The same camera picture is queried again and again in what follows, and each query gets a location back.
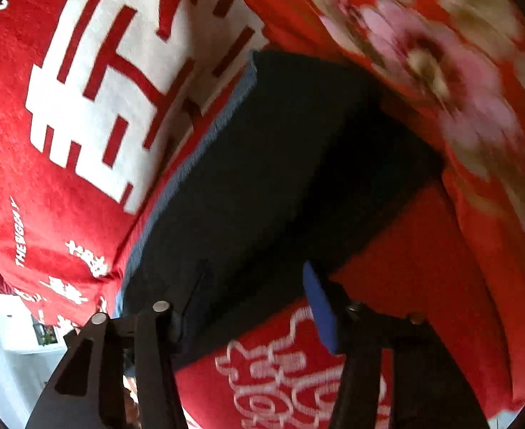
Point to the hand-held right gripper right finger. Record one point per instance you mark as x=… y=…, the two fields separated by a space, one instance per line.
x=323 y=308

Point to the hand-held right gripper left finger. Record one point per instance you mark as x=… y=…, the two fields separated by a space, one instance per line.
x=155 y=348

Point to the black pants with grey waistband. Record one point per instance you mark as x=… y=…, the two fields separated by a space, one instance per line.
x=267 y=187

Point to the red ornamented cloth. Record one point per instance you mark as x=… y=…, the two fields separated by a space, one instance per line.
x=280 y=366

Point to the red blanket with white print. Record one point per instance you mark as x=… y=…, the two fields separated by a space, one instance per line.
x=66 y=214

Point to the red floral quilt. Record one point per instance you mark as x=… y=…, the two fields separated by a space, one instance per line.
x=423 y=53

